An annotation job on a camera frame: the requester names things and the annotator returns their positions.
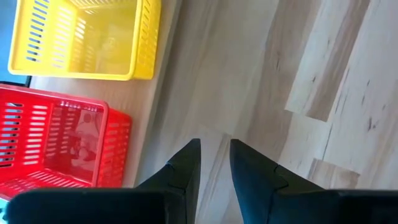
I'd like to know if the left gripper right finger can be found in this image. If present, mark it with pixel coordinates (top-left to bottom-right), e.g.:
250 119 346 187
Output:
229 139 324 224

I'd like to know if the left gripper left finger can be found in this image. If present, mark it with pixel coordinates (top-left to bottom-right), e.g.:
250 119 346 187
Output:
136 139 201 224

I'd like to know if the red plastic basket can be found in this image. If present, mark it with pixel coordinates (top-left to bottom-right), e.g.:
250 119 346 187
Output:
0 83 133 202

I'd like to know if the yellow plastic basket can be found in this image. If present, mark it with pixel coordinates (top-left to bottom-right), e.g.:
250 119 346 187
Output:
7 0 162 82

